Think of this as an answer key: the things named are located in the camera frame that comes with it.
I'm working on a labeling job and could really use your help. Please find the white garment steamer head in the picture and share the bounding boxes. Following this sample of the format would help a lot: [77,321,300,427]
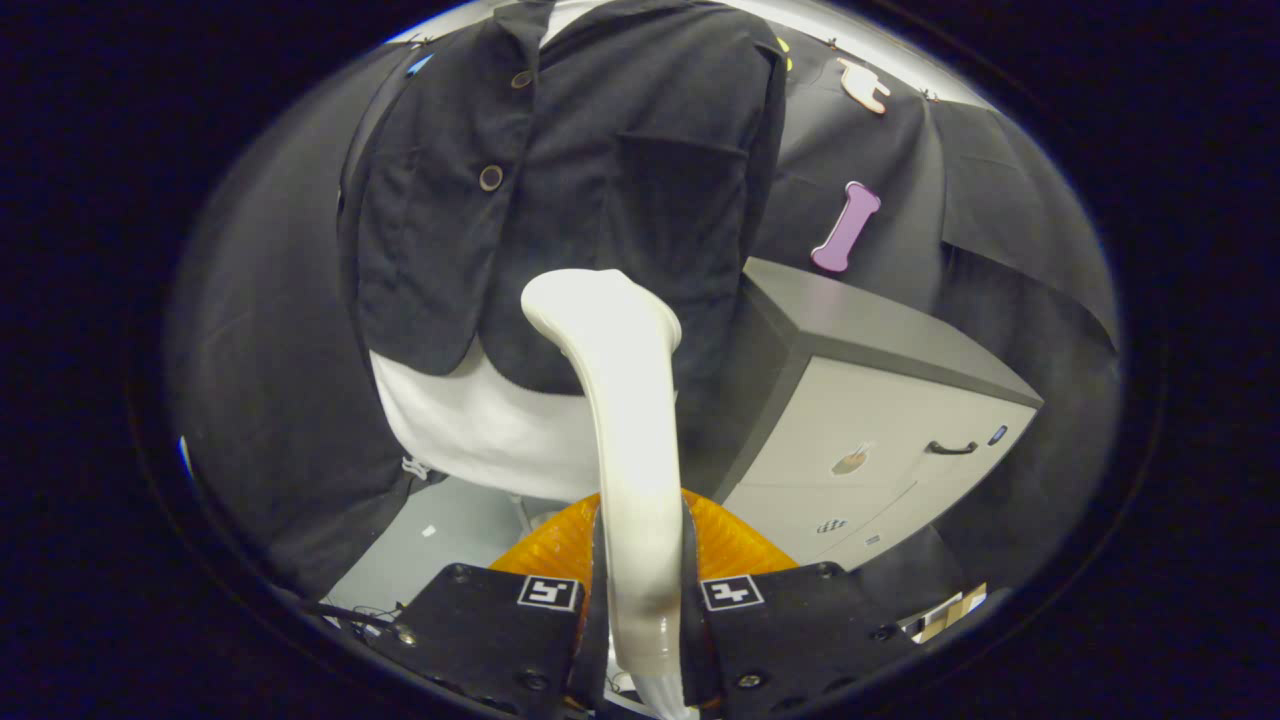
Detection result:
[520,268,684,679]

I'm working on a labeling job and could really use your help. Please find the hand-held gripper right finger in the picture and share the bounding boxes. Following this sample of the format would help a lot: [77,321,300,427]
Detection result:
[680,490,916,713]

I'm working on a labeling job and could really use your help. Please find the black suit jacket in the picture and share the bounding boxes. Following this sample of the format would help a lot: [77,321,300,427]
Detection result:
[337,0,789,396]

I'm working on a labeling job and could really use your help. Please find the black backdrop cloth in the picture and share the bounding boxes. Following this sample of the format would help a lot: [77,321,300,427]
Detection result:
[165,20,1121,601]

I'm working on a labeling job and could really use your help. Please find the black floor cables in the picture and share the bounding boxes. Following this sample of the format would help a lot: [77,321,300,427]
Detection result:
[300,598,406,633]

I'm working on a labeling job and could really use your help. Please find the white mannequin torso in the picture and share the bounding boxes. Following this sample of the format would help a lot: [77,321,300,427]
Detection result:
[370,0,681,503]

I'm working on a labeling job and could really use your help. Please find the cardboard pieces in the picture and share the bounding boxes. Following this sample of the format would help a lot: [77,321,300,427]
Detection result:
[905,583,989,643]

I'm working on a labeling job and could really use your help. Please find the grey cabinet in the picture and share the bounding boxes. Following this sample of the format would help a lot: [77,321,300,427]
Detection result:
[685,257,1045,573]

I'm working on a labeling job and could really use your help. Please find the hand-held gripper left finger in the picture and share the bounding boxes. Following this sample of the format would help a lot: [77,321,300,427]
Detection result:
[375,490,609,713]

